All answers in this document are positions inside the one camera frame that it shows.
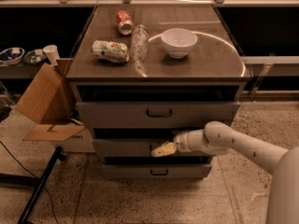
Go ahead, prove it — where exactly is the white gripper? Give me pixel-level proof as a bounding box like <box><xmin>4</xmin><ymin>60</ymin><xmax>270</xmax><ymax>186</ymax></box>
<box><xmin>151</xmin><ymin>132</ymin><xmax>190</xmax><ymax>157</ymax></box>

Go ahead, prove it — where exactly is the blue plate with items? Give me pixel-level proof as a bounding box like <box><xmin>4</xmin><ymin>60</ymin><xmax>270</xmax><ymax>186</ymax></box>
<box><xmin>23</xmin><ymin>49</ymin><xmax>47</xmax><ymax>65</ymax></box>

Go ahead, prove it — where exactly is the grey drawer cabinet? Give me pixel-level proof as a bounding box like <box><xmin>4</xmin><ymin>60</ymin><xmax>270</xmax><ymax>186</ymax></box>
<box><xmin>67</xmin><ymin>4</ymin><xmax>250</xmax><ymax>166</ymax></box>

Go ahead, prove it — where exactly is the open cardboard box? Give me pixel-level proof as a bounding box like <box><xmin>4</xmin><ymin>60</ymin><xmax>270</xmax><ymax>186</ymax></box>
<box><xmin>15</xmin><ymin>59</ymin><xmax>94</xmax><ymax>153</ymax></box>

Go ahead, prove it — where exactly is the black floor cable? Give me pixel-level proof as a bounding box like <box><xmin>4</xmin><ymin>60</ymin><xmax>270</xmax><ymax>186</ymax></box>
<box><xmin>0</xmin><ymin>140</ymin><xmax>60</xmax><ymax>224</ymax></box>

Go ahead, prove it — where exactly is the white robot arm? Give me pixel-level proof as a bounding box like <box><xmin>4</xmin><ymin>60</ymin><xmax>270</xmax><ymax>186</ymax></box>
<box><xmin>151</xmin><ymin>121</ymin><xmax>299</xmax><ymax>224</ymax></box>

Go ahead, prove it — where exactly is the grey drawer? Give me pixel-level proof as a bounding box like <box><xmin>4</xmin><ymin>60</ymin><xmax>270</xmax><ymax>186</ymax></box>
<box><xmin>102</xmin><ymin>164</ymin><xmax>212</xmax><ymax>179</ymax></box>
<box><xmin>77</xmin><ymin>102</ymin><xmax>240</xmax><ymax>129</ymax></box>
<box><xmin>92</xmin><ymin>137</ymin><xmax>224</xmax><ymax>158</ymax></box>

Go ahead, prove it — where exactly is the white paper cup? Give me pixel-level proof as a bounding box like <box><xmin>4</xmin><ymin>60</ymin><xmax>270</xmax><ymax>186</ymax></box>
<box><xmin>43</xmin><ymin>45</ymin><xmax>60</xmax><ymax>64</ymax></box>

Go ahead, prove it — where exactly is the black metal stand base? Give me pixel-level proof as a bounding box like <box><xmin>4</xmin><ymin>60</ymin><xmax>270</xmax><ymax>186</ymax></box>
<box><xmin>0</xmin><ymin>147</ymin><xmax>65</xmax><ymax>224</ymax></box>

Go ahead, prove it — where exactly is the red soda can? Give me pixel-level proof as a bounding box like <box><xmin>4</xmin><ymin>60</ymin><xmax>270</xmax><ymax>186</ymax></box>
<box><xmin>116</xmin><ymin>10</ymin><xmax>134</xmax><ymax>35</ymax></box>

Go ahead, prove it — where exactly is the crushed green white can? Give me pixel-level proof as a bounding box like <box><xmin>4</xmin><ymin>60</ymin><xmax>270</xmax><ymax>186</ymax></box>
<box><xmin>92</xmin><ymin>40</ymin><xmax>129</xmax><ymax>63</ymax></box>

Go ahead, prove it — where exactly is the clear plastic bottle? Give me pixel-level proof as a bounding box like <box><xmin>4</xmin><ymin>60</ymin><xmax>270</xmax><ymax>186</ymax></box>
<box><xmin>130</xmin><ymin>24</ymin><xmax>149</xmax><ymax>62</ymax></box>

